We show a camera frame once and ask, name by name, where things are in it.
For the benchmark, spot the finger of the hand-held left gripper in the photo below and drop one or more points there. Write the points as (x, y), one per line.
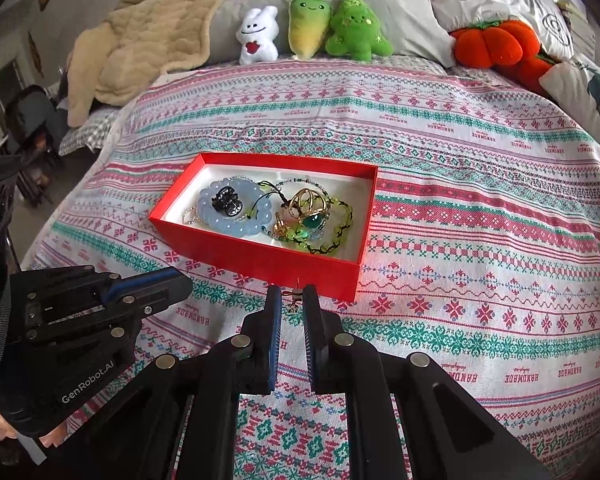
(150, 285)

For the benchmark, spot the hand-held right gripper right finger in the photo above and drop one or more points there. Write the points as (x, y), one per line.
(310, 340)

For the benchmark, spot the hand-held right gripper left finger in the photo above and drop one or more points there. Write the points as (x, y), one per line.
(275, 340)

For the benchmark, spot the small earring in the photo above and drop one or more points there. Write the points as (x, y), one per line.
(296, 296)

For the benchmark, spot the red jewelry box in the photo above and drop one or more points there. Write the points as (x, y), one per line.
(280, 275)

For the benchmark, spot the gold rhinestone charm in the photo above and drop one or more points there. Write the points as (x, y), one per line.
(280, 227)

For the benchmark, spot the black hair claw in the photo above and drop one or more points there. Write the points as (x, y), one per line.
(225, 197)

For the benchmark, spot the grey checked bedsheet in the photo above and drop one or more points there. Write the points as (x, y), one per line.
(87, 132)

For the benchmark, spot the black chair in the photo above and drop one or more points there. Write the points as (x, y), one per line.
(35, 125)

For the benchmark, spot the printed blanket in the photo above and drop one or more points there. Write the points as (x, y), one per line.
(480, 240)

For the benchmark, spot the beige quilted blanket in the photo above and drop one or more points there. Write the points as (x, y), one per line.
(155, 35)

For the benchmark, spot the white plush toy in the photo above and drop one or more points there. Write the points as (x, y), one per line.
(257, 35)

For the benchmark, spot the yellow green radish plush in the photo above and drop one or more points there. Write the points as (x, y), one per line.
(307, 25)

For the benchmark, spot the green tree plush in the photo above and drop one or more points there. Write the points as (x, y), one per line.
(355, 30)

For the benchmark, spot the orange pumpkin plush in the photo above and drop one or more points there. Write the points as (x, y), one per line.
(527, 75)
(485, 45)

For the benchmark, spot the deer print pillow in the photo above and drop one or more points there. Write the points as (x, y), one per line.
(580, 90)

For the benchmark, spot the grey printed pillow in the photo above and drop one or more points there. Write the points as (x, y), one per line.
(505, 5)

